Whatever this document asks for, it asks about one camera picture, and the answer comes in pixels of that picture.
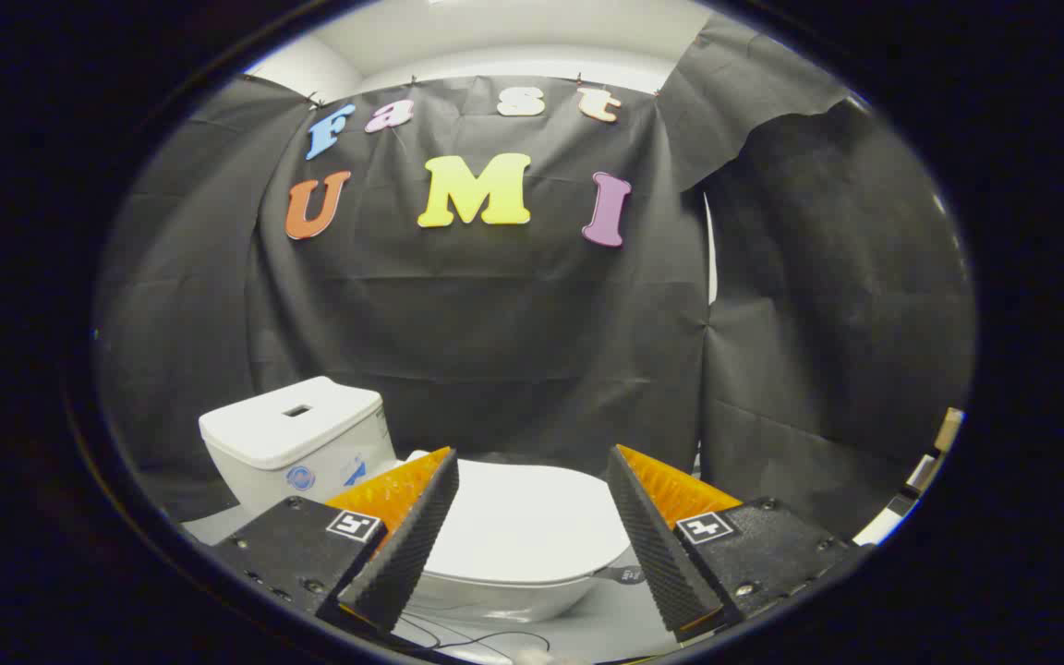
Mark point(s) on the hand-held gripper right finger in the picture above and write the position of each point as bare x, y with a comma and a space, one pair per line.
657, 554

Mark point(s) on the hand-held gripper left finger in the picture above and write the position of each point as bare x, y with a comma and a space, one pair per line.
412, 545

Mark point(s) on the white toilet lid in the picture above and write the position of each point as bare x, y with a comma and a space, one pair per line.
523, 517

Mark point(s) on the white and beige board edge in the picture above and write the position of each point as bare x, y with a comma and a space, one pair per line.
892, 522

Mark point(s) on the black backdrop cloth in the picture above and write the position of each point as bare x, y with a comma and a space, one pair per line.
513, 323

